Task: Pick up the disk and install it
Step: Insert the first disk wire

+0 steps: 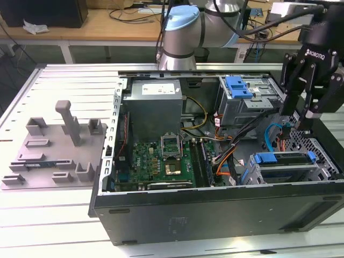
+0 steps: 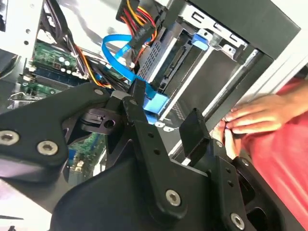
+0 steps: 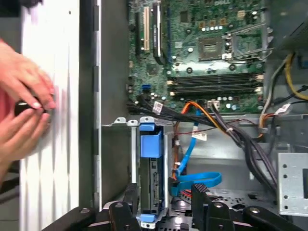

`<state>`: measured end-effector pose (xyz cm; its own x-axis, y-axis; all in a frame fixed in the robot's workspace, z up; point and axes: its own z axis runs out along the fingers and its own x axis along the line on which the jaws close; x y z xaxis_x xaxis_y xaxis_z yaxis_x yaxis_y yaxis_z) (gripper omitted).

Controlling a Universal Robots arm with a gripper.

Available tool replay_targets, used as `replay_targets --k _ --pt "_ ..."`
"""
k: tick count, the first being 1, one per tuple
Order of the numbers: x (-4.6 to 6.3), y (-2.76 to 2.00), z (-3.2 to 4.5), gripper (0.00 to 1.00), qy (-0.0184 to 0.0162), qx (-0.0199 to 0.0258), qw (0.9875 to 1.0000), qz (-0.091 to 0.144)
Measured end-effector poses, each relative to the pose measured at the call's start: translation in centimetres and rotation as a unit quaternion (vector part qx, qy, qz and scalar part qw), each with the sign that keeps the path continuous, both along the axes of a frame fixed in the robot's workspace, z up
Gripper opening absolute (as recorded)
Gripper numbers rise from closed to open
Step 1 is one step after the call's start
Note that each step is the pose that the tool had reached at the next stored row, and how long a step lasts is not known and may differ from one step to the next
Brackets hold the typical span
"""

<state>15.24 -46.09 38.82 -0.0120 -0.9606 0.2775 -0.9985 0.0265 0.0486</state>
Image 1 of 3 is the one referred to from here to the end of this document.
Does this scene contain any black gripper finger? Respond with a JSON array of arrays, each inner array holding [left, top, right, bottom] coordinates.
[[278, 52, 306, 117], [295, 61, 344, 132]]

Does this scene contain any orange power wire black plug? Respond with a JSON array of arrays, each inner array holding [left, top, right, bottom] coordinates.
[[278, 128, 293, 153]]

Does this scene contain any hard disk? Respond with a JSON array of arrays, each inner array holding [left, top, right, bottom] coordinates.
[[240, 150, 318, 185]]

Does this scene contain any metal disk bay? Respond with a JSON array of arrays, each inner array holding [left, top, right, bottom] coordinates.
[[240, 151, 338, 186]]

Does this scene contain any metal drive cage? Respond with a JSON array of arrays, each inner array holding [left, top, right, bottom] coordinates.
[[216, 76, 290, 130]]

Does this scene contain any blue plastic cage latch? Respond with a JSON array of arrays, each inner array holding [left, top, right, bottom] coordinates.
[[225, 76, 254, 99]]

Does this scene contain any black waste bin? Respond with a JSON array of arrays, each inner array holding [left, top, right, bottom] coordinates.
[[195, 47, 209, 64]]

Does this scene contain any metal socket cover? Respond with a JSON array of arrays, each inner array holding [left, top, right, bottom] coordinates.
[[160, 133, 184, 160]]

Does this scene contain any CPU socket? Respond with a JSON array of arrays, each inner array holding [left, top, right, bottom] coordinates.
[[163, 157, 184, 177]]

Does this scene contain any black PC case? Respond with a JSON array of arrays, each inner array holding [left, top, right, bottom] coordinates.
[[88, 69, 344, 247]]

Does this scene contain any grey power supply unit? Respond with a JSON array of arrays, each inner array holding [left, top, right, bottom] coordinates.
[[122, 79, 186, 143]]

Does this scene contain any black graphics card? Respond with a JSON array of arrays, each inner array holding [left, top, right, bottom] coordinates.
[[146, 181, 194, 190]]

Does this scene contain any green motherboard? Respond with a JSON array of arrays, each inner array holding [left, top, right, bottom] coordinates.
[[115, 139, 224, 190]]

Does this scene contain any wooden desk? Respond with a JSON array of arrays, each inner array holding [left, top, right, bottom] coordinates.
[[0, 0, 304, 46]]

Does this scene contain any grey parts rack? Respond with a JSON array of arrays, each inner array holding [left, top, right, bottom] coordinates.
[[0, 99, 108, 191]]

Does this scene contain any green RAM stick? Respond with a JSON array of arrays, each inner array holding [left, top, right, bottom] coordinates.
[[23, 160, 59, 169]]

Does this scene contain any large black box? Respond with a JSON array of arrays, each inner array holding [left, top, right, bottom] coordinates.
[[0, 0, 89, 29]]

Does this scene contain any crumpled white paper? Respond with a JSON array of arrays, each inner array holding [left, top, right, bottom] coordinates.
[[23, 19, 50, 35]]

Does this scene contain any blue data wire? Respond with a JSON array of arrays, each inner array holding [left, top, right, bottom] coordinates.
[[264, 122, 292, 153]]

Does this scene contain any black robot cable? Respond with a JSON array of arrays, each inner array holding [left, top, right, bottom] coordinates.
[[213, 0, 326, 37]]

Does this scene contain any black sleeved cable bundle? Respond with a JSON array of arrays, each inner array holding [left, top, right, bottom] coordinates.
[[214, 106, 287, 186]]

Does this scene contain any coloured wire bundle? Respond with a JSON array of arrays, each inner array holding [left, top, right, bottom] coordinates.
[[212, 144, 238, 164]]

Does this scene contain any yellow and black wire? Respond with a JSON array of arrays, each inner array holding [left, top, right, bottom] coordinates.
[[182, 96, 209, 137]]

